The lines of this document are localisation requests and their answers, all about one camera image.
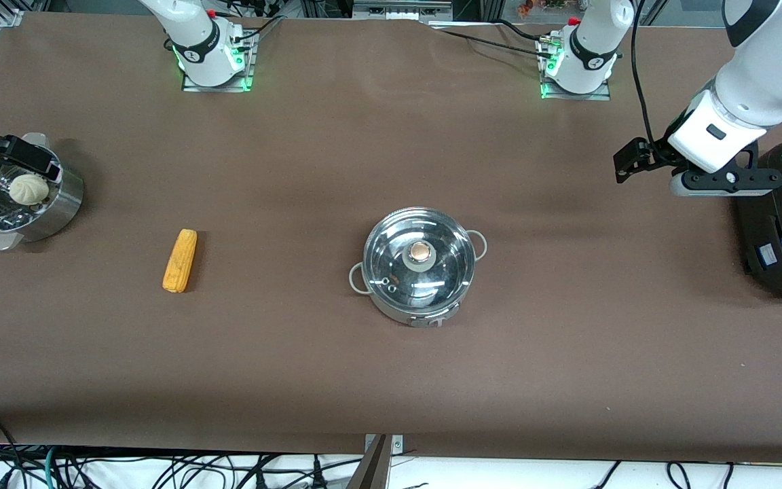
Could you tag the yellow corn cob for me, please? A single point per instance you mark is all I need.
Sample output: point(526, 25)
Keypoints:
point(180, 261)

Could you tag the glass pot lid with knob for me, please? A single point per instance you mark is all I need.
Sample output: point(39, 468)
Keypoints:
point(418, 261)

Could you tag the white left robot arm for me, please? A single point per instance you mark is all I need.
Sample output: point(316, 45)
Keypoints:
point(771, 68)

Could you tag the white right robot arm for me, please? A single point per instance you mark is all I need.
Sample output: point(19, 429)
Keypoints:
point(201, 51)

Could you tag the small steel steamer pot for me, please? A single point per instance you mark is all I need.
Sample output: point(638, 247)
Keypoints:
point(58, 204)

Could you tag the white steamed bun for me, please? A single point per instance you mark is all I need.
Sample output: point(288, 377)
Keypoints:
point(28, 190)

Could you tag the grey power strip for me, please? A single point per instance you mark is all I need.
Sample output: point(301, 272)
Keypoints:
point(401, 9)

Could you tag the brown table cover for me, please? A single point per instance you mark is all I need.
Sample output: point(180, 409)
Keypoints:
point(296, 373)

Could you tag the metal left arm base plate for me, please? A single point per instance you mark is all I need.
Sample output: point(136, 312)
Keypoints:
point(550, 92)

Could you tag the aluminium frame corner bracket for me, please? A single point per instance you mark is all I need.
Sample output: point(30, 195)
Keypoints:
point(9, 18)

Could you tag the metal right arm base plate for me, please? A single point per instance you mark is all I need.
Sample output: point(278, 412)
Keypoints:
point(250, 68)

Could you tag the metal table edge bracket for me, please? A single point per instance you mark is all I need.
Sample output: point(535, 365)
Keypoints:
point(396, 445)

